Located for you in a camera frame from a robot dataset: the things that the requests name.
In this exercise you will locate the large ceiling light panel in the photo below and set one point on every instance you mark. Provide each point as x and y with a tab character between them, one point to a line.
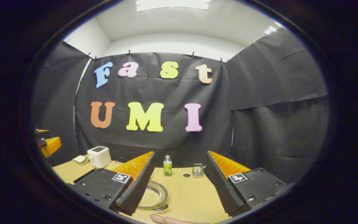
172	4

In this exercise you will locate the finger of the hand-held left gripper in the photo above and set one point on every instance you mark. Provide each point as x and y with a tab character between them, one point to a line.
52	146
41	131

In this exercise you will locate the green label drink bottle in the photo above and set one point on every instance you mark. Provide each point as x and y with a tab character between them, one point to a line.
167	168

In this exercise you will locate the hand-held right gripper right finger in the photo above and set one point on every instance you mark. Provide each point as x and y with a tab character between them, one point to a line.
222	186

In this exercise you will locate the pile of soybeans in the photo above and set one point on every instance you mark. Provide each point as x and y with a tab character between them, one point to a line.
150	197

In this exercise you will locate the sandwich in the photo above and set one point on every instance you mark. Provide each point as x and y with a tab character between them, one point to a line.
80	159

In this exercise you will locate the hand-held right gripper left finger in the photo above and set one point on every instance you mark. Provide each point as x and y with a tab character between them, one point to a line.
138	189

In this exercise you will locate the small ceiling light panel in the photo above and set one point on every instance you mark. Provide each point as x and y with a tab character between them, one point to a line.
270	30

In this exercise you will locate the pale green rectangular plate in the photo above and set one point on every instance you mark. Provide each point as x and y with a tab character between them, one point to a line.
81	163

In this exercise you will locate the black backdrop cloth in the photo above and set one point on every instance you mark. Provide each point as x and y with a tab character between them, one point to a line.
172	143

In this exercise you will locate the white toaster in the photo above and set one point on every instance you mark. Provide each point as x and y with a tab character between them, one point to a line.
99	157

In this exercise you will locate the stainless steel pot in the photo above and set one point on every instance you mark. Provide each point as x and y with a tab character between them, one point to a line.
162	194

